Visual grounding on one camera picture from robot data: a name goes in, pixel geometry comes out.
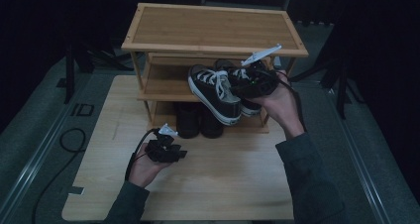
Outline black tripod stand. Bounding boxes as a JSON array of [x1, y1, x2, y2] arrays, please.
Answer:
[[286, 15, 365, 120]]

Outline black stand post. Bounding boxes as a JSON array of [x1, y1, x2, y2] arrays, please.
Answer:
[[55, 40, 77, 105]]

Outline right hand-held gripper cable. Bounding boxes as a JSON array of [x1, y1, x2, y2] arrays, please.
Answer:
[[276, 69, 308, 133]]

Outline person's right hand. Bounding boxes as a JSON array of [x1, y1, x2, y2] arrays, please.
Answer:
[[249, 69, 305, 140]]

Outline black tripod legs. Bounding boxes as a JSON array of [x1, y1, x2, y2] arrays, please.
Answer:
[[75, 40, 134, 71]]

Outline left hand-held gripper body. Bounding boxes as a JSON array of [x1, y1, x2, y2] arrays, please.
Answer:
[[145, 123, 179, 164]]

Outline person's left hand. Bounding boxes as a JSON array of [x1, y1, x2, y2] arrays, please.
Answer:
[[127, 143, 172, 189]]

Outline hand-held gripper cable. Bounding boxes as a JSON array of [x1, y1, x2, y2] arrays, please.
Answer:
[[124, 128, 158, 182], [276, 69, 308, 133]]

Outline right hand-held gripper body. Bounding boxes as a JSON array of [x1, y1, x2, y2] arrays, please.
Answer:
[[229, 44, 283, 100]]

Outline metal floor rail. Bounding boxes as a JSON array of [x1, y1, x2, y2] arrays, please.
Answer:
[[0, 69, 100, 224], [325, 84, 394, 224]]

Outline black and white canvas sneaker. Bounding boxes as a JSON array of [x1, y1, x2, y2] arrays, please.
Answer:
[[214, 58, 263, 119], [187, 63, 243, 127]]

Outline left hand-held gripper cable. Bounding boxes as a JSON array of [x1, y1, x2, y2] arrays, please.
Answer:
[[124, 128, 158, 182]]

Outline wooden three-tier shoe rack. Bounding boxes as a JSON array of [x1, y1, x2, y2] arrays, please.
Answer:
[[121, 2, 310, 134]]

